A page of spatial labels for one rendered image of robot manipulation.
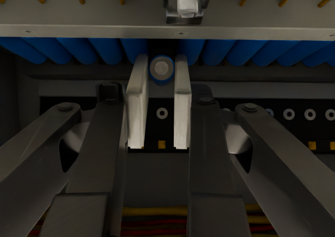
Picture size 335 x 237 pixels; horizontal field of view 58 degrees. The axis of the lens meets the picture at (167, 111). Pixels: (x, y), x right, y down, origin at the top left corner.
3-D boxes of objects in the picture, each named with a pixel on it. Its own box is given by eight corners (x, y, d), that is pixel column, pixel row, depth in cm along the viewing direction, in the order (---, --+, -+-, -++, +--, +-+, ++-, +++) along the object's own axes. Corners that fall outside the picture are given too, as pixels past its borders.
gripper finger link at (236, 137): (192, 124, 12) (266, 125, 12) (187, 82, 17) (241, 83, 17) (190, 156, 13) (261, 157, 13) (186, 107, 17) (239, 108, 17)
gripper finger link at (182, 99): (175, 92, 13) (192, 92, 13) (175, 54, 20) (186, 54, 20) (173, 150, 15) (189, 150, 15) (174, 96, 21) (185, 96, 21)
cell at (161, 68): (176, 71, 26) (181, 62, 19) (165, 89, 26) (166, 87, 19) (157, 60, 26) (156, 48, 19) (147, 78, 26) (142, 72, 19)
